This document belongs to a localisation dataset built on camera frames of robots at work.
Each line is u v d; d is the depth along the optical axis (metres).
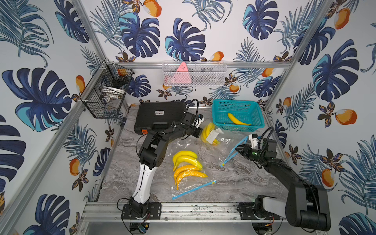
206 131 0.97
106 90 0.78
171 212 0.76
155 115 1.06
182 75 0.90
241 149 0.84
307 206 0.42
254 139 0.81
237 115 1.17
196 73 0.92
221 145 0.97
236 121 1.10
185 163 0.89
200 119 0.92
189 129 0.81
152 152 0.57
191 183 0.82
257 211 0.69
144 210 0.65
